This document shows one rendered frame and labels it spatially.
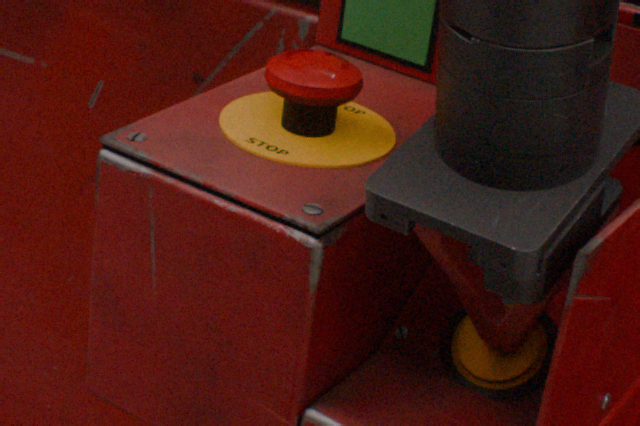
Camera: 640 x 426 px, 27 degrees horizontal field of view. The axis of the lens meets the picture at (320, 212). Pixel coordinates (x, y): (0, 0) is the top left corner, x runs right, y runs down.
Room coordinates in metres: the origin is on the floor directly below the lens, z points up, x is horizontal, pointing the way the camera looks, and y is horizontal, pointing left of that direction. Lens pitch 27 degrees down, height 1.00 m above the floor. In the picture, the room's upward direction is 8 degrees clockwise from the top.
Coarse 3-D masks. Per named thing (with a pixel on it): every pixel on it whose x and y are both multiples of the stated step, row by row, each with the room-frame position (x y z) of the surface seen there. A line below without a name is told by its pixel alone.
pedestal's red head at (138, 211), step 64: (384, 64) 0.58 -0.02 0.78; (128, 128) 0.47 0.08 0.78; (192, 128) 0.48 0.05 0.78; (128, 192) 0.45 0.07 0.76; (192, 192) 0.44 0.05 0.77; (256, 192) 0.43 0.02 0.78; (320, 192) 0.44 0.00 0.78; (128, 256) 0.45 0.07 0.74; (192, 256) 0.44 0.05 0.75; (256, 256) 0.42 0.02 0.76; (320, 256) 0.41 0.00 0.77; (384, 256) 0.45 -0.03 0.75; (576, 256) 0.37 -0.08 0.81; (128, 320) 0.45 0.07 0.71; (192, 320) 0.44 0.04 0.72; (256, 320) 0.42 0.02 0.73; (320, 320) 0.42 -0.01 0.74; (384, 320) 0.46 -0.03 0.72; (576, 320) 0.37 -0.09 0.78; (128, 384) 0.45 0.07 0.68; (192, 384) 0.43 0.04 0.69; (256, 384) 0.42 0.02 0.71; (320, 384) 0.42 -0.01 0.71; (384, 384) 0.43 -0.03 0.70; (448, 384) 0.44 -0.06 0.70; (576, 384) 0.39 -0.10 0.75
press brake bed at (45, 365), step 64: (0, 0) 0.77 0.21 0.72; (64, 0) 0.75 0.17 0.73; (128, 0) 0.73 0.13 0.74; (192, 0) 0.71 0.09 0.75; (256, 0) 0.69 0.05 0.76; (320, 0) 0.69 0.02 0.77; (0, 64) 0.77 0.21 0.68; (64, 64) 0.75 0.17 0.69; (128, 64) 0.73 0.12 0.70; (192, 64) 0.71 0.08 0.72; (256, 64) 0.69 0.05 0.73; (0, 128) 0.77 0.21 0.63; (64, 128) 0.75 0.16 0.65; (0, 192) 0.77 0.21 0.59; (64, 192) 0.74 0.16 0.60; (0, 256) 0.77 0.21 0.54; (64, 256) 0.74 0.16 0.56; (0, 320) 0.77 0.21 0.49; (64, 320) 0.74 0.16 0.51; (0, 384) 0.77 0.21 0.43; (64, 384) 0.74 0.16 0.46
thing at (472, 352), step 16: (464, 320) 0.46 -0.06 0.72; (464, 336) 0.45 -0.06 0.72; (528, 336) 0.45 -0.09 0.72; (544, 336) 0.45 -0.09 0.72; (464, 352) 0.45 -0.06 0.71; (480, 352) 0.45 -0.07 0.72; (496, 352) 0.45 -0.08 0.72; (512, 352) 0.45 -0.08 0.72; (528, 352) 0.45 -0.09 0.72; (544, 352) 0.45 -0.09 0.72; (464, 368) 0.44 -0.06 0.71; (480, 368) 0.44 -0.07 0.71; (496, 368) 0.44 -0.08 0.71; (512, 368) 0.44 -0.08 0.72; (528, 368) 0.44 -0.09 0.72; (480, 384) 0.44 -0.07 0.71; (496, 384) 0.44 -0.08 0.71; (512, 384) 0.44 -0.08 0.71
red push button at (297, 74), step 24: (264, 72) 0.49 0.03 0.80; (288, 72) 0.48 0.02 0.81; (312, 72) 0.48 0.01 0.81; (336, 72) 0.49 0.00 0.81; (360, 72) 0.50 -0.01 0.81; (288, 96) 0.48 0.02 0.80; (312, 96) 0.48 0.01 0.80; (336, 96) 0.48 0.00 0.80; (288, 120) 0.49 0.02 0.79; (312, 120) 0.49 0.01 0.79
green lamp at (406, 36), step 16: (352, 0) 0.58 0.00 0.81; (368, 0) 0.58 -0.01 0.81; (384, 0) 0.58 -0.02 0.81; (400, 0) 0.57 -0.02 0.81; (416, 0) 0.57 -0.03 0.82; (432, 0) 0.56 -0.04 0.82; (352, 16) 0.58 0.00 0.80; (368, 16) 0.58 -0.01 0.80; (384, 16) 0.58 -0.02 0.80; (400, 16) 0.57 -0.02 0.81; (416, 16) 0.57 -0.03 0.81; (432, 16) 0.56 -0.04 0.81; (352, 32) 0.58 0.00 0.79; (368, 32) 0.58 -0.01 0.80; (384, 32) 0.58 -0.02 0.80; (400, 32) 0.57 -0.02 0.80; (416, 32) 0.57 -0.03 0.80; (384, 48) 0.57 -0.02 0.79; (400, 48) 0.57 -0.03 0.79; (416, 48) 0.57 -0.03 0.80
